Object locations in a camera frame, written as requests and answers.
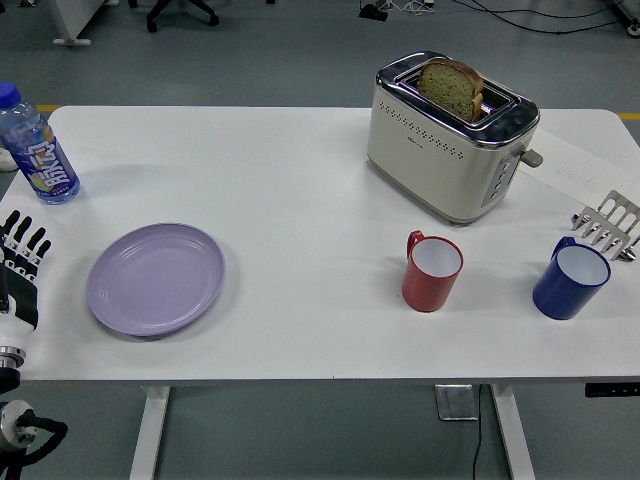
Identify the white floor cable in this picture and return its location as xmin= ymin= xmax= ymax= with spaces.
xmin=387 ymin=0 xmax=437 ymax=14

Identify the metal toast rack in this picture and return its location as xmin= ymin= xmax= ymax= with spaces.
xmin=571 ymin=189 xmax=640 ymax=263

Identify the cream and chrome toaster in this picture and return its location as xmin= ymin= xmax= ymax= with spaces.
xmin=366 ymin=49 xmax=545 ymax=228

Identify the black floor cable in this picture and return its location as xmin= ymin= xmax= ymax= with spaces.
xmin=469 ymin=0 xmax=640 ymax=37

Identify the white desk leg foot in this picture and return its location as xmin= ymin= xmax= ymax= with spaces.
xmin=52 ymin=0 xmax=110 ymax=48

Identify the black table control panel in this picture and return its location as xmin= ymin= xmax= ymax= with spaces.
xmin=584 ymin=382 xmax=640 ymax=399

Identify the white table leg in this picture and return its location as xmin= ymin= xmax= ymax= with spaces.
xmin=128 ymin=384 xmax=172 ymax=480
xmin=489 ymin=383 xmax=537 ymax=480

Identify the brown bread slice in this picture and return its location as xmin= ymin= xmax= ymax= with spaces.
xmin=416 ymin=57 xmax=486 ymax=122

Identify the black power cable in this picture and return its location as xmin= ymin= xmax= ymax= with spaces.
xmin=471 ymin=384 xmax=485 ymax=480

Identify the red mug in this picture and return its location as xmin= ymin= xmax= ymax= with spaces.
xmin=402 ymin=229 xmax=465 ymax=314

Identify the black office chair base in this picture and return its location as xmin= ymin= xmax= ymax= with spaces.
xmin=145 ymin=0 xmax=221 ymax=34

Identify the purple plate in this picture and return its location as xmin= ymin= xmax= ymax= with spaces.
xmin=86 ymin=222 xmax=227 ymax=342

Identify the metal box under table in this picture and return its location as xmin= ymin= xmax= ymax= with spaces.
xmin=433 ymin=383 xmax=481 ymax=423

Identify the blue-label drink bottle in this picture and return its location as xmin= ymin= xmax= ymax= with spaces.
xmin=0 ymin=82 xmax=82 ymax=206

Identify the blue mug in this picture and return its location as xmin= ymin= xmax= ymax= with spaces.
xmin=532 ymin=236 xmax=613 ymax=321

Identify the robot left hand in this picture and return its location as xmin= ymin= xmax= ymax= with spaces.
xmin=0 ymin=209 xmax=53 ymax=350

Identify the white paper sheet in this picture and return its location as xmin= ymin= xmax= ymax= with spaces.
xmin=517 ymin=127 xmax=636 ymax=199

